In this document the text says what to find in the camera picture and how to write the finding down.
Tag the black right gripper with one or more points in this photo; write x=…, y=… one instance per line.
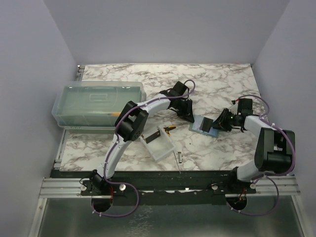
x=220, y=122

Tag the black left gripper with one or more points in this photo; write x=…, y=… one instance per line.
x=186, y=114

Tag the green leather card holder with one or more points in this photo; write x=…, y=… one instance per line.
x=195, y=127

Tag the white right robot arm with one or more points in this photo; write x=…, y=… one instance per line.
x=275, y=151

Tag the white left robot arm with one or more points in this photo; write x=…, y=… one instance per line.
x=132, y=120

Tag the yellow black utility knife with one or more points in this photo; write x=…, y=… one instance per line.
x=169, y=128

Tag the small metal cylinder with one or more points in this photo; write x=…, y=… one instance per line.
x=179, y=155

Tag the clear small plastic tray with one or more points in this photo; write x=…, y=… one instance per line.
x=159, y=148

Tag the thin metal rod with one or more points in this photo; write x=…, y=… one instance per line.
x=176, y=160

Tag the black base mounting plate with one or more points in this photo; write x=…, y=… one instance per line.
x=157, y=187

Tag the clear plastic storage box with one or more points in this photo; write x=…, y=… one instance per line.
x=85, y=105

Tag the aluminium extrusion rail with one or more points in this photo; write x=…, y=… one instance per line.
x=63, y=188

